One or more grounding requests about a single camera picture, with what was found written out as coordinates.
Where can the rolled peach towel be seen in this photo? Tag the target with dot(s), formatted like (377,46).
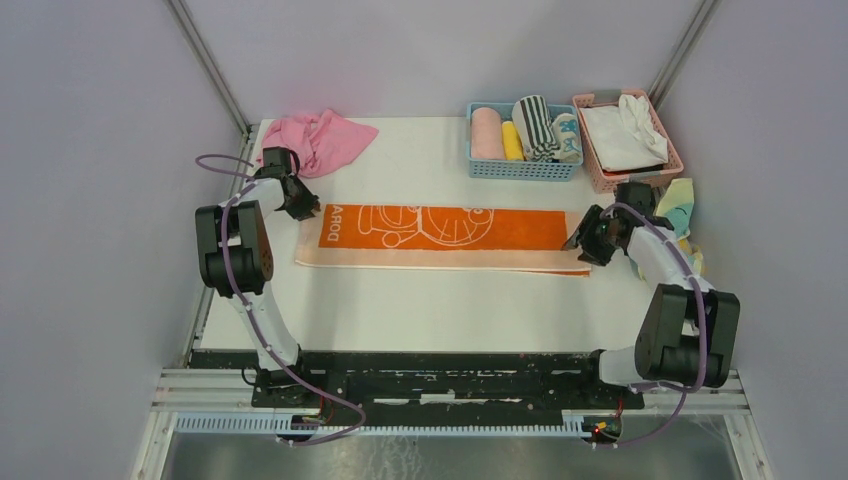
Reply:
(486,135)

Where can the pink plastic basket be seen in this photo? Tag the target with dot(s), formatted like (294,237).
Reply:
(603,181)

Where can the rolled striped towel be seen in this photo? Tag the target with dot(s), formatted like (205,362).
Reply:
(531,118)

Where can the crumpled pink towel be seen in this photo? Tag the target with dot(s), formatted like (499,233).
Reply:
(324,142)

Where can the white folded cloth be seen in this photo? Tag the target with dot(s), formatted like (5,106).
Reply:
(623,135)

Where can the rolled yellow towel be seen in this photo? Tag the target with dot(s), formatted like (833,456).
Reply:
(511,141)

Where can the white cable duct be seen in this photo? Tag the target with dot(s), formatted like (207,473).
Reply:
(282,424)

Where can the aluminium frame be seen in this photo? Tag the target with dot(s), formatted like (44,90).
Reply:
(710,434)

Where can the teal rabbit pattern towel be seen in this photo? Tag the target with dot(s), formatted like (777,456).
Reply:
(566,132)

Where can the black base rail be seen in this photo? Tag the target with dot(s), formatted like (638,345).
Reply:
(386,389)

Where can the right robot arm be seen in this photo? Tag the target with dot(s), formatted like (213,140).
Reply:
(687,337)

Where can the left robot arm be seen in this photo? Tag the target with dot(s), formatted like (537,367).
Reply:
(236,260)

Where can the orange white towel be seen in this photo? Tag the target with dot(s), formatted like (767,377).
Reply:
(440,238)

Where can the light blue yellow towel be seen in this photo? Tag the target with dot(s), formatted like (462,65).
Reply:
(679,205)

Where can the blue plastic basket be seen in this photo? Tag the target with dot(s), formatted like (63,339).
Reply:
(524,170)

